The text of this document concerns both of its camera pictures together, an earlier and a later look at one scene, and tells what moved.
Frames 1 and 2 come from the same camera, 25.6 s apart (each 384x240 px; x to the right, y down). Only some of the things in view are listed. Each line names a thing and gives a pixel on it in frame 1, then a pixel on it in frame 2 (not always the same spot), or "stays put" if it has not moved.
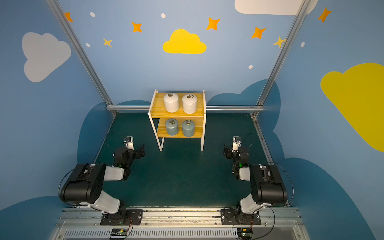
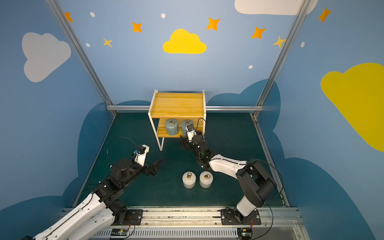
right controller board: [244, 233] stays put
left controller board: [119, 232] stays put
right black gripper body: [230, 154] -> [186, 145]
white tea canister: [171, 102] -> [189, 179]
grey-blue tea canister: [172, 126] stays put
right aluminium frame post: [302, 11] stays put
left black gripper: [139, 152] -> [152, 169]
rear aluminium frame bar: [208, 107] stays put
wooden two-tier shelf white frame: [157, 110] stays put
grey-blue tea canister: [188, 127] stays put
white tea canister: [190, 104] -> [206, 179]
